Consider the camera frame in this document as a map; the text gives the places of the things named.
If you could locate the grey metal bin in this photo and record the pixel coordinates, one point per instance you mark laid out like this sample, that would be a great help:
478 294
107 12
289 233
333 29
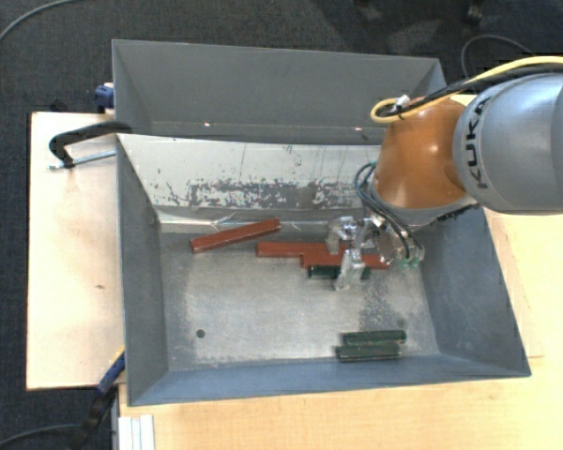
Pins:
272 317

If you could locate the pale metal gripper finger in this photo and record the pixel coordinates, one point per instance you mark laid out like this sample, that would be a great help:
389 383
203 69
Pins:
362 266
345 272

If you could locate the red-brown flat block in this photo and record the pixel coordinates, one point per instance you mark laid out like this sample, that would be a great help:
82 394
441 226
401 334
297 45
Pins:
319 259
281 250
234 235

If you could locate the dark green flat block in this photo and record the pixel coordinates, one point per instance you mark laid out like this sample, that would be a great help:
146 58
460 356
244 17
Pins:
367 352
375 337
321 272

